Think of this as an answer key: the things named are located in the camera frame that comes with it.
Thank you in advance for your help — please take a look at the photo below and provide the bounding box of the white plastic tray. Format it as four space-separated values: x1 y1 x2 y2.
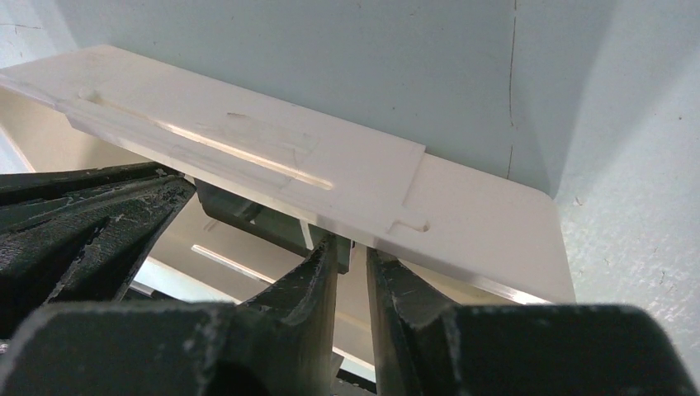
1 45 575 380

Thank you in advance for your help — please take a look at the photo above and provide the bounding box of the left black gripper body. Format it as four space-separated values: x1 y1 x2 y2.
1 162 196 339

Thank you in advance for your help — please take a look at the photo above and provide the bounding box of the black credit card stack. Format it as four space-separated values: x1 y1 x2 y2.
194 179 331 257

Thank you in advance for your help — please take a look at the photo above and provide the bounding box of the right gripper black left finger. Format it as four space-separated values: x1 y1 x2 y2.
1 236 338 395

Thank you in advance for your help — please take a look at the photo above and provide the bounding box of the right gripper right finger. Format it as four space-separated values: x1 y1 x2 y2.
367 249 698 395

